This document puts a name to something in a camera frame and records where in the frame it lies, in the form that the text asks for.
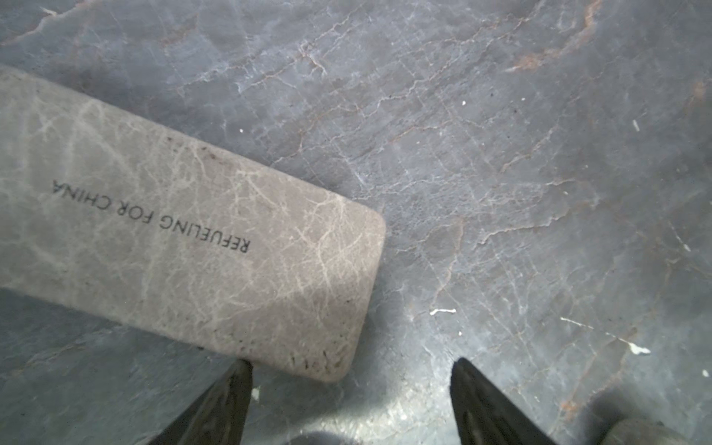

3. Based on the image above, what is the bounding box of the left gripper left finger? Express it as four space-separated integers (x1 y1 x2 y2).
149 360 253 444

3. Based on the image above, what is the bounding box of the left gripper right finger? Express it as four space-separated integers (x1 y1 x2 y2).
450 358 554 445

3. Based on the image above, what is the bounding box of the grey rectangular eyeglass case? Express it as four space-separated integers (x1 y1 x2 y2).
1 66 386 382

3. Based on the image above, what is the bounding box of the grey oval eyeglass case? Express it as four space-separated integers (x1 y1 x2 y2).
600 418 691 445

